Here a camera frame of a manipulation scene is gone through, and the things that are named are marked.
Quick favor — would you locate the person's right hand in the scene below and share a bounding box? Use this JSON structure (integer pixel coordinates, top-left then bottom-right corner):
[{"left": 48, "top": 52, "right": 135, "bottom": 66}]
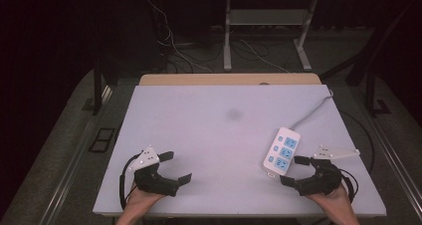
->
[{"left": 305, "top": 184, "right": 354, "bottom": 217}]

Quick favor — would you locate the black metal stand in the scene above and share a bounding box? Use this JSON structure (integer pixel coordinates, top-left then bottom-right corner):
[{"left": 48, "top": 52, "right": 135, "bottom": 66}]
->
[
  {"left": 81, "top": 52, "right": 119, "bottom": 116},
  {"left": 344, "top": 5, "right": 422, "bottom": 117}
]

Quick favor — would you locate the black floor frame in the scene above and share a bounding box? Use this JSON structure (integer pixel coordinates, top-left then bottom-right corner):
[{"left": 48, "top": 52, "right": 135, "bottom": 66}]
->
[{"left": 88, "top": 127, "right": 116, "bottom": 153}]

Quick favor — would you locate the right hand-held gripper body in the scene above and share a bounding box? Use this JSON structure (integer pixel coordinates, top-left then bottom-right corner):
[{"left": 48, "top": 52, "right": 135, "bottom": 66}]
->
[{"left": 294, "top": 144, "right": 361, "bottom": 197}]

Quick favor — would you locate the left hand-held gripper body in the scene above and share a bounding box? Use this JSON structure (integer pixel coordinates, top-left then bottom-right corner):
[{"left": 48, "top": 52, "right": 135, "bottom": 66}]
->
[{"left": 127, "top": 145, "right": 180, "bottom": 198}]

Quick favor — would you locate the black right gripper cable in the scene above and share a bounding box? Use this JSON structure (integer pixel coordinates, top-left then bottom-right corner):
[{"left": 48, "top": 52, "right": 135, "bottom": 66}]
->
[{"left": 338, "top": 168, "right": 359, "bottom": 203}]

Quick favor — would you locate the black floor cable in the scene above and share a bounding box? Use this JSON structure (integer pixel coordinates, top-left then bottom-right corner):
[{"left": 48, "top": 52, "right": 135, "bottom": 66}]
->
[{"left": 340, "top": 110, "right": 376, "bottom": 174}]

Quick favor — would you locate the grey power strip cable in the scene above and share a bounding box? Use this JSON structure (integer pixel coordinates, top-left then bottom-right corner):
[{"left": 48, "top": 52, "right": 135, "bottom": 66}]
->
[{"left": 289, "top": 89, "right": 334, "bottom": 131}]

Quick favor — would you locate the white power strip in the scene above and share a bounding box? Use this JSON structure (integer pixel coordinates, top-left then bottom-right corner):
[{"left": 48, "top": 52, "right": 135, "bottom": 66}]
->
[{"left": 263, "top": 126, "right": 302, "bottom": 177}]

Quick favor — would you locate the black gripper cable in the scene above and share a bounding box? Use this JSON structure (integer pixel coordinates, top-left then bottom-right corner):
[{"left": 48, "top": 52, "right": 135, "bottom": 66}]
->
[
  {"left": 338, "top": 168, "right": 359, "bottom": 203},
  {"left": 118, "top": 152, "right": 141, "bottom": 210}
]

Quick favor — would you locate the white work board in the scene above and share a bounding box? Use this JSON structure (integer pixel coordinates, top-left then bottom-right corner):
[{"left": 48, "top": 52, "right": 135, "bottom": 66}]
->
[{"left": 93, "top": 84, "right": 388, "bottom": 218}]

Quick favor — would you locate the grey metal table frame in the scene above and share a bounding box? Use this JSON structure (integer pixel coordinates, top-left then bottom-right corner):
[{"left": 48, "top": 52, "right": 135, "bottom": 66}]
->
[{"left": 211, "top": 0, "right": 368, "bottom": 72}]

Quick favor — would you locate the white floor cable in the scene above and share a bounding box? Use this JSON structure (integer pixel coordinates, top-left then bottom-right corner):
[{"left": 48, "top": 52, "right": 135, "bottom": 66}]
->
[
  {"left": 238, "top": 39, "right": 291, "bottom": 74},
  {"left": 145, "top": 0, "right": 215, "bottom": 75}
]

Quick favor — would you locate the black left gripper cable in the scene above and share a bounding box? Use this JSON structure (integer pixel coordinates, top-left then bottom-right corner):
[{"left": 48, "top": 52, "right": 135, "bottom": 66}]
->
[{"left": 118, "top": 152, "right": 141, "bottom": 210}]

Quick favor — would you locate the person's left hand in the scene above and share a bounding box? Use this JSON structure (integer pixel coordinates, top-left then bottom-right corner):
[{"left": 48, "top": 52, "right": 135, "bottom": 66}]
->
[{"left": 122, "top": 184, "right": 166, "bottom": 220}]

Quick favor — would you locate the wooden table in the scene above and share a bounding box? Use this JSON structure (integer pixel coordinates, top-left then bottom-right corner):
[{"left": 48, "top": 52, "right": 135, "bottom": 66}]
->
[{"left": 138, "top": 73, "right": 322, "bottom": 87}]

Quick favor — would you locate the aluminium floor rail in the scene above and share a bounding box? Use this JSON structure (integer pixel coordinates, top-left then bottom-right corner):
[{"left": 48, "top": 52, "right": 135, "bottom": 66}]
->
[
  {"left": 39, "top": 85, "right": 113, "bottom": 225},
  {"left": 359, "top": 92, "right": 422, "bottom": 216}
]

